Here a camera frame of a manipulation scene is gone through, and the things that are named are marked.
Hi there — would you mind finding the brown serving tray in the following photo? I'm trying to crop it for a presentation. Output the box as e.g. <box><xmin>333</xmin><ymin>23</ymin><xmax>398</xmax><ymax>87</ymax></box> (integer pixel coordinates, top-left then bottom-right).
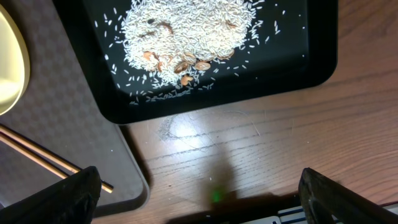
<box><xmin>1</xmin><ymin>1</ymin><xmax>149</xmax><ymax>217</ymax></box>

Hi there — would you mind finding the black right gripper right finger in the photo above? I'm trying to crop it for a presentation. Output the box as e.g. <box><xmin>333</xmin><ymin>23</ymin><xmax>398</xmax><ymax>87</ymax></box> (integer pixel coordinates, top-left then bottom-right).
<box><xmin>298</xmin><ymin>168</ymin><xmax>397</xmax><ymax>224</ymax></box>

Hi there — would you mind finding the pile of rice scraps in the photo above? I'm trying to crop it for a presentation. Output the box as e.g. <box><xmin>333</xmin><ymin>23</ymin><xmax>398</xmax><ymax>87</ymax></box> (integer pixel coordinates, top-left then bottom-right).
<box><xmin>121</xmin><ymin>0</ymin><xmax>255</xmax><ymax>85</ymax></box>

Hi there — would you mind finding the black plastic tray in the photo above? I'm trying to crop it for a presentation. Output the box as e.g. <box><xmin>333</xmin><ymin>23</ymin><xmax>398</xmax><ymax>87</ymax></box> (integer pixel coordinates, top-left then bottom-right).
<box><xmin>54</xmin><ymin>0</ymin><xmax>338</xmax><ymax>124</ymax></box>

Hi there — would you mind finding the yellow plate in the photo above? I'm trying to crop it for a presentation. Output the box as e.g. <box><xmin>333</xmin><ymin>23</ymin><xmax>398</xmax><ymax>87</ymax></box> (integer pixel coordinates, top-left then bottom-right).
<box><xmin>1</xmin><ymin>7</ymin><xmax>30</xmax><ymax>114</ymax></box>

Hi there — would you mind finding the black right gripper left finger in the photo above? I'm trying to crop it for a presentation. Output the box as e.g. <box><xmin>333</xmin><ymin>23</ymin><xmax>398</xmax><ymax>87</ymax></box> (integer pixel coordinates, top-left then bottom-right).
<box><xmin>1</xmin><ymin>166</ymin><xmax>101</xmax><ymax>224</ymax></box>

